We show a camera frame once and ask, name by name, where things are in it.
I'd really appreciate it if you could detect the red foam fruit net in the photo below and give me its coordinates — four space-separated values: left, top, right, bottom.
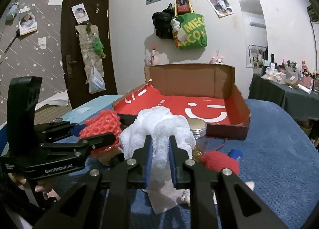
80 110 122 159

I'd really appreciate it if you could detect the red soft pouch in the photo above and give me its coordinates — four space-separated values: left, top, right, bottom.
200 151 239 175

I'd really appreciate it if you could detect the white mesh bath pouf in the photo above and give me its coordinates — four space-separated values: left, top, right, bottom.
119 106 196 182

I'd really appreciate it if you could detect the blue cloth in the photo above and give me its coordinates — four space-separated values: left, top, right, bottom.
228 149 243 163

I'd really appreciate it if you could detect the person's left hand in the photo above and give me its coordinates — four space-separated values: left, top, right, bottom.
8 173 60 200

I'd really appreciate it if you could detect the clear plastic bag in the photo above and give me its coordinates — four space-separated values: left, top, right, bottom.
89 66 105 95

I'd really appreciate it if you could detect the blue textured blanket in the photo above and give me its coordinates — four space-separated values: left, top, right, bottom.
53 99 318 228

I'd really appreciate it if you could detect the dark wooden door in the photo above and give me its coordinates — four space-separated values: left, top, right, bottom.
61 0 117 109

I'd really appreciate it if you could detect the glass jar with metal lid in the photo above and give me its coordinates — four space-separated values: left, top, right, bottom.
187 118 208 162

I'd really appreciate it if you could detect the green plush toy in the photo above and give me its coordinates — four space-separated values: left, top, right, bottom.
92 37 105 58

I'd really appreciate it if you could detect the red-lined cardboard box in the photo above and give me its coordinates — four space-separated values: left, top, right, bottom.
112 64 251 140

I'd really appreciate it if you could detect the dark cloth side table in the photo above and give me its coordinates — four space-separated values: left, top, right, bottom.
248 74 319 120

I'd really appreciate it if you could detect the pink plush toy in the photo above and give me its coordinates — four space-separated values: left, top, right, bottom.
209 56 224 65

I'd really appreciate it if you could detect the green tote bag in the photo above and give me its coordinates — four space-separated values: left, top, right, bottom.
171 13 207 50

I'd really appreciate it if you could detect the black bag on wall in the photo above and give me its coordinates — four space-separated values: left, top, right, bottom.
152 3 174 40

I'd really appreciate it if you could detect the photo poster on wall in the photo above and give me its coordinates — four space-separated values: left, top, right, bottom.
207 0 234 18

